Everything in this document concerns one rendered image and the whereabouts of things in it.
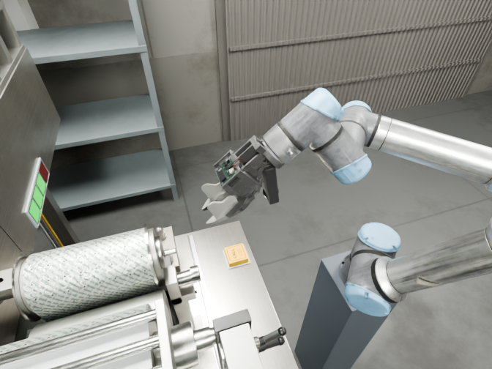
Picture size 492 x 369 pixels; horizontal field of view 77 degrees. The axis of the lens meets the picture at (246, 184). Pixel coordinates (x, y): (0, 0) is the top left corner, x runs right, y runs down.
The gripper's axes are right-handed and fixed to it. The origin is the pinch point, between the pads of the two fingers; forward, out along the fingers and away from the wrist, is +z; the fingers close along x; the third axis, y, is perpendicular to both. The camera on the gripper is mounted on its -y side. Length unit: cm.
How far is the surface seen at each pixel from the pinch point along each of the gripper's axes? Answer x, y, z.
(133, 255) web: 4.7, 10.1, 14.6
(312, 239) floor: -69, -155, 22
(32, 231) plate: -23, 18, 46
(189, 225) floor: -110, -101, 86
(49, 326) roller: 10.6, 16.0, 33.4
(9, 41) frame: -84, 44, 28
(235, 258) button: -12.0, -35.8, 19.0
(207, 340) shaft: 27.4, 6.7, 3.4
